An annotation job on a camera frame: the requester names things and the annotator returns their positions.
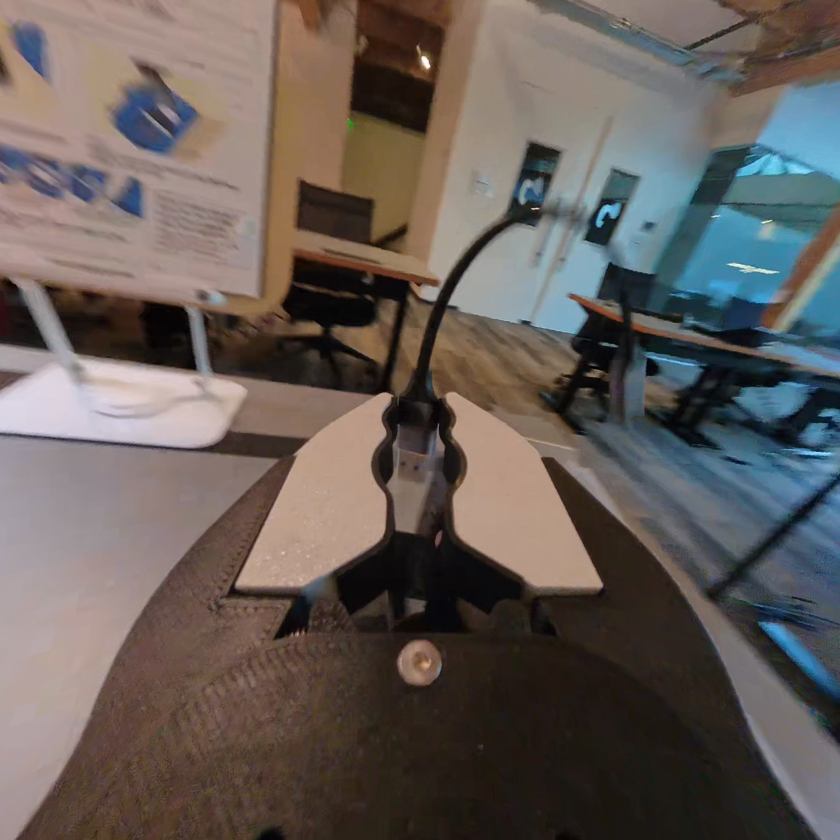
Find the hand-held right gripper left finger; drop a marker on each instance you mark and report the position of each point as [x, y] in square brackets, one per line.
[328, 512]

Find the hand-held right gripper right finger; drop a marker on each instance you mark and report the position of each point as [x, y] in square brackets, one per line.
[518, 518]

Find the black office chair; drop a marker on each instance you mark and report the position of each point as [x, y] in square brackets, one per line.
[590, 341]
[334, 210]

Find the white poster stand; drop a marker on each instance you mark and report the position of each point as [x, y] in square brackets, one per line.
[164, 413]

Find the wooden top office desk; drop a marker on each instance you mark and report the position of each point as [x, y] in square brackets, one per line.
[689, 331]
[367, 259]

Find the black phone icon sign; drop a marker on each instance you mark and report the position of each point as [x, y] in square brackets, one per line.
[541, 184]
[610, 210]

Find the instruction poster board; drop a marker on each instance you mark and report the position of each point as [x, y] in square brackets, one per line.
[164, 197]

